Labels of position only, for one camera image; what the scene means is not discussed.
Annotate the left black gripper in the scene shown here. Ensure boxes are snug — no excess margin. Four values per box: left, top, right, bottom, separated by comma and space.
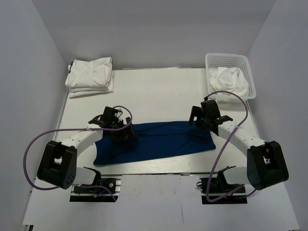
110, 117, 138, 145

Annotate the blue t shirt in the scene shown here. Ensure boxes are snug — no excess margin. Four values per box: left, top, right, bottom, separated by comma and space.
93, 121, 216, 166

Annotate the white t shirt stack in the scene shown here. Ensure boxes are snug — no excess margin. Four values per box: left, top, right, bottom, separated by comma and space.
65, 57, 114, 99

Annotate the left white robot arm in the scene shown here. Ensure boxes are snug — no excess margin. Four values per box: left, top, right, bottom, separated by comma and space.
37, 112, 134, 192

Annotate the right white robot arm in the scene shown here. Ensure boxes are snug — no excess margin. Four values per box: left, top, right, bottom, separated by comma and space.
189, 100, 289, 192

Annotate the crumpled white t shirt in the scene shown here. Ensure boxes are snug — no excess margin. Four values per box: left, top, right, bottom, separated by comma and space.
208, 67, 249, 100

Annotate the white plastic basket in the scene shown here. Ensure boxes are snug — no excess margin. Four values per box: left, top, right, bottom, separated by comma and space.
205, 53, 257, 101

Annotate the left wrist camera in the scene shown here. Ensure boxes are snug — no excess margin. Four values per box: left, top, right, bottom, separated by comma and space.
88, 106, 122, 128

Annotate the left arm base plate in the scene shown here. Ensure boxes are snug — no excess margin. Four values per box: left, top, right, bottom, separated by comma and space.
69, 175, 121, 203

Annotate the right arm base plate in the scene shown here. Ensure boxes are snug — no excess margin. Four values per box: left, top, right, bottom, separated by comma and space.
196, 177, 247, 205

